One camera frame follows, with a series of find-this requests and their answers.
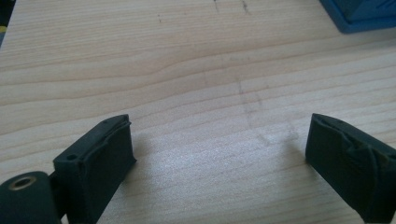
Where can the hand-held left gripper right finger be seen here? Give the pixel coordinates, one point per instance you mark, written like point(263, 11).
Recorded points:
point(348, 161)

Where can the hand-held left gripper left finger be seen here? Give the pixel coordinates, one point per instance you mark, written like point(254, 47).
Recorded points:
point(99, 168)

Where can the blue plastic file rack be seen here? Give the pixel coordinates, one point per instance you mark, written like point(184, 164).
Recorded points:
point(358, 15)

